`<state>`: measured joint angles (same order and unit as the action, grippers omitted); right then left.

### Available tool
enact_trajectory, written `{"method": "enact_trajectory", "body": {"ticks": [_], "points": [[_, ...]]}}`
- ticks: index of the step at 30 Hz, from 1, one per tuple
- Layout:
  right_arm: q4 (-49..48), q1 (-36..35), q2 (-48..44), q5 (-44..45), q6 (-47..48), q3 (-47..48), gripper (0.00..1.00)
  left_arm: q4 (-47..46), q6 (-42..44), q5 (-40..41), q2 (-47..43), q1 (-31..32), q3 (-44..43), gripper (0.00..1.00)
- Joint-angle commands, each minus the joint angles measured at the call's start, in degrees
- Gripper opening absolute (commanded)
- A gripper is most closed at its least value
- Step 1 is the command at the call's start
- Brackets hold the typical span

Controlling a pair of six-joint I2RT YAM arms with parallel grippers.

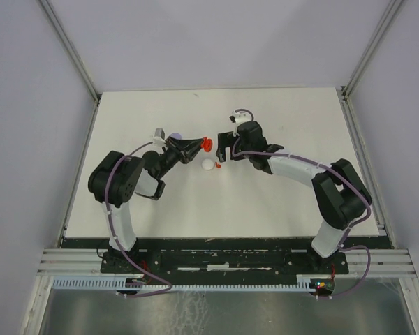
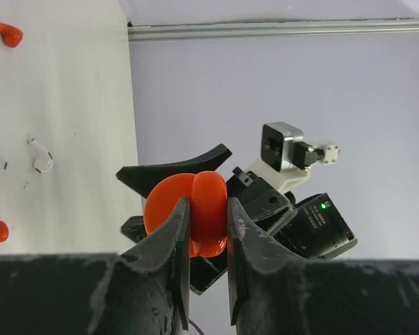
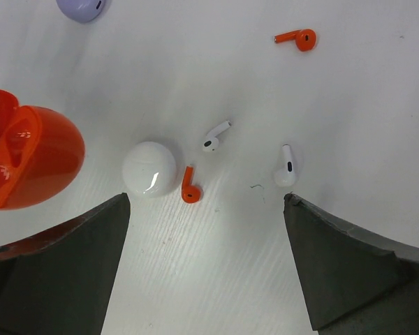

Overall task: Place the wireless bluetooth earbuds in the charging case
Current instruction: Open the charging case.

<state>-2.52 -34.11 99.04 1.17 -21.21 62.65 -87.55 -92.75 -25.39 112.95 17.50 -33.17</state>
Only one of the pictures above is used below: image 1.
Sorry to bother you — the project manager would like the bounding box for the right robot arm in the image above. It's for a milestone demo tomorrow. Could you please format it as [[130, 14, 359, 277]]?
[[216, 121, 372, 273]]

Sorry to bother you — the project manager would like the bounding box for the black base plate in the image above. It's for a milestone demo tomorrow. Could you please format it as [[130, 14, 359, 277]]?
[[101, 238, 349, 284]]

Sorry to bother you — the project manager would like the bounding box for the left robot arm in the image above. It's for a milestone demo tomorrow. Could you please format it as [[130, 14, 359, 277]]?
[[87, 136, 213, 272]]

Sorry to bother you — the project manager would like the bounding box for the white round charging case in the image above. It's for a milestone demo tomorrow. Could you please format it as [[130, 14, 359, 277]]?
[[201, 158, 215, 171]]

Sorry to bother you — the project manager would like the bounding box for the lavender round charging case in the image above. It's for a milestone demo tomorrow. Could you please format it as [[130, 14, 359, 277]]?
[[170, 133, 182, 140]]

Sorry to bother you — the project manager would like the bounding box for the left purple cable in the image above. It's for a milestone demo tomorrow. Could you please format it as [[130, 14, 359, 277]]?
[[104, 139, 174, 299]]

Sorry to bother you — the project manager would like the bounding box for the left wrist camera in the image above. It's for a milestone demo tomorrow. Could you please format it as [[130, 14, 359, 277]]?
[[152, 128, 166, 147]]

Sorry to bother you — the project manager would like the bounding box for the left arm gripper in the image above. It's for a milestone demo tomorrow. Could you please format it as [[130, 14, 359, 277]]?
[[157, 135, 205, 179]]

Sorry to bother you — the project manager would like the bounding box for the front aluminium rail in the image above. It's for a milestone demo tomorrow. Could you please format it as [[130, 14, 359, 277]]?
[[37, 249, 416, 278]]

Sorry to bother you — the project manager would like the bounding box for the left aluminium frame post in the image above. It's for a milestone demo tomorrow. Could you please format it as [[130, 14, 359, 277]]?
[[36, 0, 101, 103]]

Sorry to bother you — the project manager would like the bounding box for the right aluminium frame post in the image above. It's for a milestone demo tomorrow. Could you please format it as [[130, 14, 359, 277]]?
[[341, 0, 406, 101]]

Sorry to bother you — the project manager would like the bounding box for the white cable duct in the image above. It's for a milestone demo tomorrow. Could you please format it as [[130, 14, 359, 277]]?
[[51, 274, 317, 291]]

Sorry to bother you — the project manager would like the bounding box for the aluminium frame post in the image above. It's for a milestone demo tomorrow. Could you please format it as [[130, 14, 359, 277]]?
[[341, 0, 406, 101], [36, 0, 101, 103]]

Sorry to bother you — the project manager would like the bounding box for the orange round charging case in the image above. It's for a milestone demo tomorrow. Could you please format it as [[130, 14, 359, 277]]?
[[200, 137, 213, 153]]

